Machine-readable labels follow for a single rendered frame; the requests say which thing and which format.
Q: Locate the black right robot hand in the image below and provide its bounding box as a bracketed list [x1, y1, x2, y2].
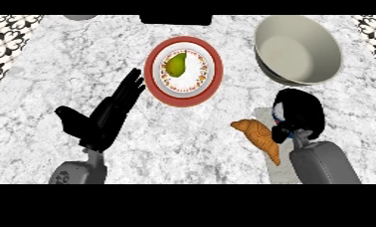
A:
[270, 88, 327, 144]

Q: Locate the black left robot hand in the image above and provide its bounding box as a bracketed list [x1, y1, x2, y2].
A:
[53, 68, 148, 154]

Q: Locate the blue and white can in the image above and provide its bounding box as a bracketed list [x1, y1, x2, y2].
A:
[270, 102, 296, 139]

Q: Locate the large beige bowl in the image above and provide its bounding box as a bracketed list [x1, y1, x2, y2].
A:
[252, 15, 344, 87]

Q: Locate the pale grey placemat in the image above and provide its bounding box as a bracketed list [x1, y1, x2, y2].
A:
[252, 107, 302, 185]

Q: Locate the brown croissant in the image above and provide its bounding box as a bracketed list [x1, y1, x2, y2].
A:
[229, 118, 282, 167]

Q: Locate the red rimmed white plate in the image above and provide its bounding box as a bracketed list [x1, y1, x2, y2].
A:
[143, 35, 224, 109]

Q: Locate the green pear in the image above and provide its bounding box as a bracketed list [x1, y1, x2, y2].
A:
[165, 52, 189, 79]

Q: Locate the grey round object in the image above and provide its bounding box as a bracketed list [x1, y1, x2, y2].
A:
[62, 14, 100, 22]

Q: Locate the black appliance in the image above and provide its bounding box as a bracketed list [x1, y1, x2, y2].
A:
[139, 14, 214, 26]

